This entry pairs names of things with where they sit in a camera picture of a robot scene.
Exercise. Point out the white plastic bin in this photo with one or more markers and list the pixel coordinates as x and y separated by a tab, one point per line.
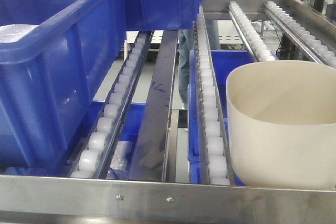
281	124

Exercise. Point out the blue crate lower layer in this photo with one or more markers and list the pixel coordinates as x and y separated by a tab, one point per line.
224	62

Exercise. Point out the person in jeans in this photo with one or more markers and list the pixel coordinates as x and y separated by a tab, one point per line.
186	45

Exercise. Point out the steel divider bar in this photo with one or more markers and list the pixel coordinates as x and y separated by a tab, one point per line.
149	161

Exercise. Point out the middle white roller track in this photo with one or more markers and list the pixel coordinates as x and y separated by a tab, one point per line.
212	134

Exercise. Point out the white roller track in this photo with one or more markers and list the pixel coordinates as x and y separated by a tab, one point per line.
248	35
212	134
91	163

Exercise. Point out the left white roller track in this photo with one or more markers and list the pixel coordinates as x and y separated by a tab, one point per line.
91	163

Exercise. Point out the far right roller track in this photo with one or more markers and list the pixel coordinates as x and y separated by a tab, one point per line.
308	44

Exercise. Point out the stainless steel shelf frame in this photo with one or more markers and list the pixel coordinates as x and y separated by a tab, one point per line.
44	199

